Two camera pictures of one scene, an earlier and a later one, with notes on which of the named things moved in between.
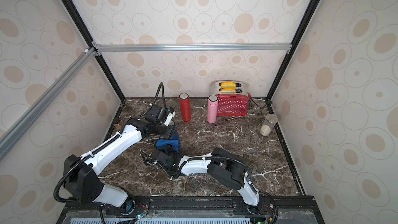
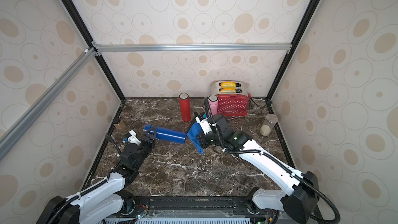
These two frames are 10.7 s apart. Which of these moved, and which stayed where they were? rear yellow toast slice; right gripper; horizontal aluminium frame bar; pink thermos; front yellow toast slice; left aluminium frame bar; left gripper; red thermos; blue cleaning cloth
Moved: blue cleaning cloth; left gripper; right gripper
Stayed: rear yellow toast slice; horizontal aluminium frame bar; front yellow toast slice; left aluminium frame bar; red thermos; pink thermos
